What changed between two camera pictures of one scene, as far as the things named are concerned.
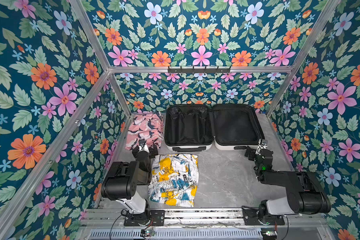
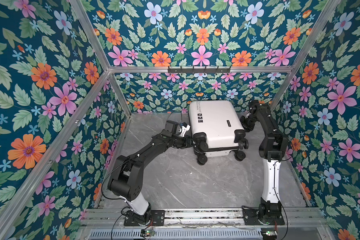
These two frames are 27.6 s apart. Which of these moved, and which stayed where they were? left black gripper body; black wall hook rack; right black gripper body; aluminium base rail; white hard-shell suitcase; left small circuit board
Moved: white hard-shell suitcase; left black gripper body; right black gripper body
Stayed: left small circuit board; black wall hook rack; aluminium base rail
